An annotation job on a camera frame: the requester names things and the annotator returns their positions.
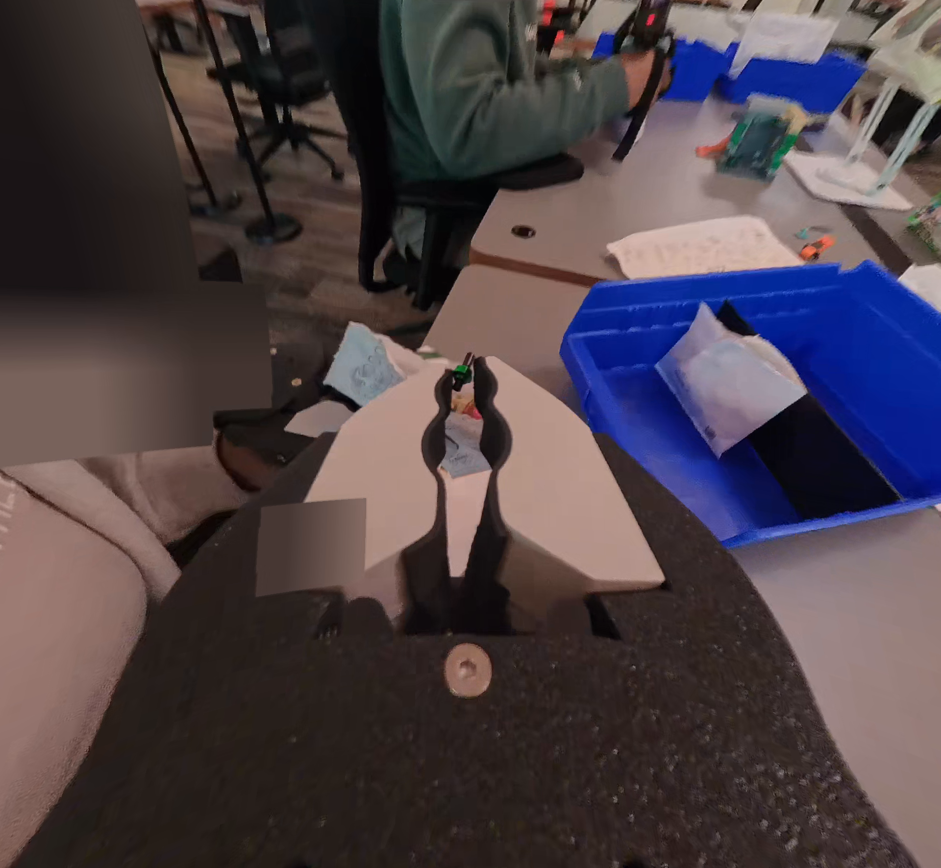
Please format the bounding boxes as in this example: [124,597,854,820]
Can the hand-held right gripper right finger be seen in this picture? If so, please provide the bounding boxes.
[456,356,668,634]

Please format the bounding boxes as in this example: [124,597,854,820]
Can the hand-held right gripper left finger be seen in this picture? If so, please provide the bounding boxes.
[303,364,453,635]

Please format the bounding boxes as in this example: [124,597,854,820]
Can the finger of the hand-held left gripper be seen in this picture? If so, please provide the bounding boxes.
[284,402,355,438]

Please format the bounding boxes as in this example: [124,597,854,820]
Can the white paper bag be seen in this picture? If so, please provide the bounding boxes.
[323,322,494,480]
[654,302,808,458]

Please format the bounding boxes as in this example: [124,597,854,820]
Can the blue plastic bin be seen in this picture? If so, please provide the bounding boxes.
[717,41,868,114]
[592,32,729,102]
[560,260,941,549]

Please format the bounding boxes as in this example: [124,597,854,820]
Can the person's left forearm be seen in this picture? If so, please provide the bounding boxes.
[74,442,256,547]

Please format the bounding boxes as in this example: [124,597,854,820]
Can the grey desk with wooden edge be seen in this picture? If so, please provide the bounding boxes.
[469,96,913,289]

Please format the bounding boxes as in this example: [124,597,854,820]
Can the black floor stand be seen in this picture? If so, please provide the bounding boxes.
[180,0,304,246]
[143,38,244,217]

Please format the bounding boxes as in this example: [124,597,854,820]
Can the white printed paper sheet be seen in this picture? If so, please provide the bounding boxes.
[606,216,806,280]

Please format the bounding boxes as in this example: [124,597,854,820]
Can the black office chair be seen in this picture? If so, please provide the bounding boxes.
[261,0,585,311]
[206,0,347,183]

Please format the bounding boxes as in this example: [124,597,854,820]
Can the green toy brick build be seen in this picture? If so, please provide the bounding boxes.
[717,96,807,182]

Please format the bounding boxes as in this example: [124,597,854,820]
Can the crumpled white paper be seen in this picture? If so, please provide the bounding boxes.
[898,264,941,312]

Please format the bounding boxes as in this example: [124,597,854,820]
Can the white booklet stand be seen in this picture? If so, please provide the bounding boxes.
[785,0,941,211]

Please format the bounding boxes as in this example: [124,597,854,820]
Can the green toy set box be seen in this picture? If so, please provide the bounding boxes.
[908,193,941,257]

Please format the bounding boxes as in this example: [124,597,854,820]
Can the white plastic bag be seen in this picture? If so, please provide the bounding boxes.
[735,12,839,68]

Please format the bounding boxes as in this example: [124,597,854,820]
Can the propped illustrated booklet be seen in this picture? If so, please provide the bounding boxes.
[867,0,941,84]

